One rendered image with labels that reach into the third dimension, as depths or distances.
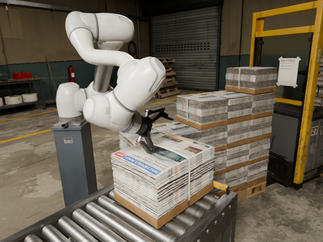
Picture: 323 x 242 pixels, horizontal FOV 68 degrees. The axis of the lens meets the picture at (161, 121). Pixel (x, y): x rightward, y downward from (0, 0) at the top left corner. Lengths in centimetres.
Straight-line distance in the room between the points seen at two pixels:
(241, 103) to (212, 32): 722
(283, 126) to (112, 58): 243
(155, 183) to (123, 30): 74
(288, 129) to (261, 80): 84
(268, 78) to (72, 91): 171
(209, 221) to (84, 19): 101
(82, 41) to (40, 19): 749
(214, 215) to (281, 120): 211
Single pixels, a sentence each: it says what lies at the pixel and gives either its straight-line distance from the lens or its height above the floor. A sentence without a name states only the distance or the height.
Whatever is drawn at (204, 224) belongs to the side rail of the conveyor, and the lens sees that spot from 102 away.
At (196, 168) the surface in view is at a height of 96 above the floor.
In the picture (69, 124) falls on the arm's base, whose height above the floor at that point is 102.
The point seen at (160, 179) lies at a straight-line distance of 88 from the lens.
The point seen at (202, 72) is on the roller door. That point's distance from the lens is 949.
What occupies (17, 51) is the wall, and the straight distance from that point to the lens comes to 820.
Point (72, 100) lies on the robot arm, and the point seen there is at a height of 117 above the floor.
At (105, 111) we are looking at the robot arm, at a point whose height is 128.
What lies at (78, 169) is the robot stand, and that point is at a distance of 177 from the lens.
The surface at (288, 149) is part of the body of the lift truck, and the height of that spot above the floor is 37.
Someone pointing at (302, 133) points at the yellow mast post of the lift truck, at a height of 64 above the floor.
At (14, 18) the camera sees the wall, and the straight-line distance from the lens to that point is 830.
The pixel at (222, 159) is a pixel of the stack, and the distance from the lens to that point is 222.
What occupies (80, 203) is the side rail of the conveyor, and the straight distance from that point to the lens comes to 120.
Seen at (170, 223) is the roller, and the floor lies 80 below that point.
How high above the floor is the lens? 144
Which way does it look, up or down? 16 degrees down
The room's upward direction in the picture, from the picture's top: 2 degrees counter-clockwise
